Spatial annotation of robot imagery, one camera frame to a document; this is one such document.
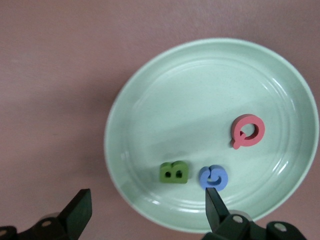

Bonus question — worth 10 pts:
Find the blue foam letter G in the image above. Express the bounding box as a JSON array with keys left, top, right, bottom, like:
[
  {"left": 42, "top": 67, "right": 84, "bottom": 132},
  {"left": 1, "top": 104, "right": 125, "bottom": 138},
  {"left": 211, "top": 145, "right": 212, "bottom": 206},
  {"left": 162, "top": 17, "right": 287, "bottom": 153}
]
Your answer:
[{"left": 198, "top": 164, "right": 229, "bottom": 192}]

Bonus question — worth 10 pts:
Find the light green plate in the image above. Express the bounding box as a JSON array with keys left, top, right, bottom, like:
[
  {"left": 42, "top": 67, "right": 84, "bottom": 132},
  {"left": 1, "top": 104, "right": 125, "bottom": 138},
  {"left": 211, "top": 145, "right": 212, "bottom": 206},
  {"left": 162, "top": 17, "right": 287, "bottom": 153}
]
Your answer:
[{"left": 103, "top": 37, "right": 319, "bottom": 235}]

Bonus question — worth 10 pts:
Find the green foam letter B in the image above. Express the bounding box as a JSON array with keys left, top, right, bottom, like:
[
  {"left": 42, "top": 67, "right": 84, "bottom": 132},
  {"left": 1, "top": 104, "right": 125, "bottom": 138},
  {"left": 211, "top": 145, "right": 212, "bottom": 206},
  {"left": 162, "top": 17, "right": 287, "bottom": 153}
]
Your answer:
[{"left": 159, "top": 159, "right": 189, "bottom": 185}]

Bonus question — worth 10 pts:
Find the brown table cover sheet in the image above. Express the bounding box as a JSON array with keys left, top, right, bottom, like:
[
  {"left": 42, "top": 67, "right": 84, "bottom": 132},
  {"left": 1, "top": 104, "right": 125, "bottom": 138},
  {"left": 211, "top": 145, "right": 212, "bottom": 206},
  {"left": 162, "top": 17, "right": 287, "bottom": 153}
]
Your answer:
[{"left": 0, "top": 0, "right": 320, "bottom": 240}]

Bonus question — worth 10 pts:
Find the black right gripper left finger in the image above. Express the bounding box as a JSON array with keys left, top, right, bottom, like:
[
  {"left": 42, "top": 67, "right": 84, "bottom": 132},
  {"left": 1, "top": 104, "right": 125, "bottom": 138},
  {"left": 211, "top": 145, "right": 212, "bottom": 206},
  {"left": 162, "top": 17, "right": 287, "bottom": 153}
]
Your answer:
[{"left": 0, "top": 188, "right": 93, "bottom": 240}]

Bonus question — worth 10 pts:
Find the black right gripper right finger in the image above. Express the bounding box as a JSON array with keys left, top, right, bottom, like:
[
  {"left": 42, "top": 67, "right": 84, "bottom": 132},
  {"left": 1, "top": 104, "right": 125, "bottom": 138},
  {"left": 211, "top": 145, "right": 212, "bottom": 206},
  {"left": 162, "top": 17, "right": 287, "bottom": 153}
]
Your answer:
[{"left": 201, "top": 186, "right": 310, "bottom": 240}]

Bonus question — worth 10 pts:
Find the red foam letter Q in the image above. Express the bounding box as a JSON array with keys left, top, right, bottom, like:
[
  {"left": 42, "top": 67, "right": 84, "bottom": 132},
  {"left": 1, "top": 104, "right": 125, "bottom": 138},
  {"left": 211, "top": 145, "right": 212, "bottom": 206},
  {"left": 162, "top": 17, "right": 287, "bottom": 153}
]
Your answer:
[{"left": 229, "top": 113, "right": 266, "bottom": 151}]

